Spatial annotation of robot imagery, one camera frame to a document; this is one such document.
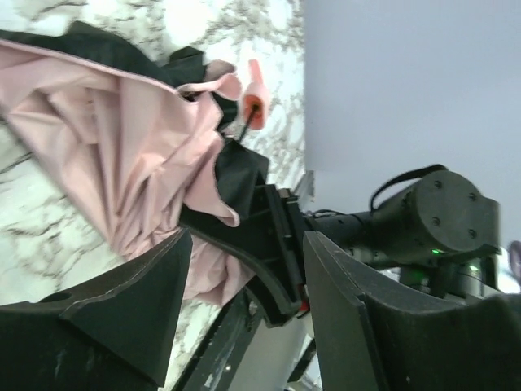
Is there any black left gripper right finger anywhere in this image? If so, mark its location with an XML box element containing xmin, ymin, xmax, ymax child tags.
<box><xmin>304</xmin><ymin>231</ymin><xmax>520</xmax><ymax>391</ymax></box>

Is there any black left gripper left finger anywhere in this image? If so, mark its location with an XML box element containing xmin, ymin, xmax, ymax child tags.
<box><xmin>1</xmin><ymin>231</ymin><xmax>192</xmax><ymax>390</ymax></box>

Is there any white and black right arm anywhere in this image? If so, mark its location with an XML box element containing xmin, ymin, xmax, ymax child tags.
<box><xmin>180</xmin><ymin>141</ymin><xmax>501</xmax><ymax>327</ymax></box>

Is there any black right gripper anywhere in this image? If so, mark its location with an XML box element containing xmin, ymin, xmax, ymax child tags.
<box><xmin>180</xmin><ymin>138</ymin><xmax>314</xmax><ymax>326</ymax></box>

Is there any pink folding umbrella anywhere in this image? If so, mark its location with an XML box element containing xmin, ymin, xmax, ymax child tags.
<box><xmin>1</xmin><ymin>22</ymin><xmax>248</xmax><ymax>304</ymax></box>

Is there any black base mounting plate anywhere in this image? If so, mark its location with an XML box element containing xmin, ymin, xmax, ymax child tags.
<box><xmin>165</xmin><ymin>291</ymin><xmax>320</xmax><ymax>390</ymax></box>

